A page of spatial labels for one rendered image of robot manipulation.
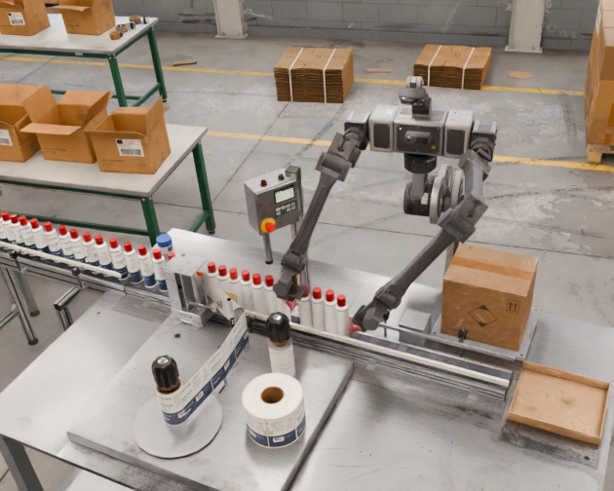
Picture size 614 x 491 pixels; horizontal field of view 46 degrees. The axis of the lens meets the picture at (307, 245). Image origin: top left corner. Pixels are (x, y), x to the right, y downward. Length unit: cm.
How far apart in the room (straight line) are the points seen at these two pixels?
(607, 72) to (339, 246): 224
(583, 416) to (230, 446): 119
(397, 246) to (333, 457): 247
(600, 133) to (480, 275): 316
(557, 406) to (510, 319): 34
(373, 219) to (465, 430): 266
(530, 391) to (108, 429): 148
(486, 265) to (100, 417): 150
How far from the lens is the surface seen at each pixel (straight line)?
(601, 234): 503
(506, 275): 272
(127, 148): 420
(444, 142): 288
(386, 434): 254
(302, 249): 252
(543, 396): 270
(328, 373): 266
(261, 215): 260
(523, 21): 775
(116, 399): 273
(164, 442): 253
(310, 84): 665
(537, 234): 494
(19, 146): 464
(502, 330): 277
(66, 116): 475
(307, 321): 278
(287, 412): 235
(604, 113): 567
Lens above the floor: 279
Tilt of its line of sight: 36 degrees down
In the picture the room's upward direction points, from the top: 5 degrees counter-clockwise
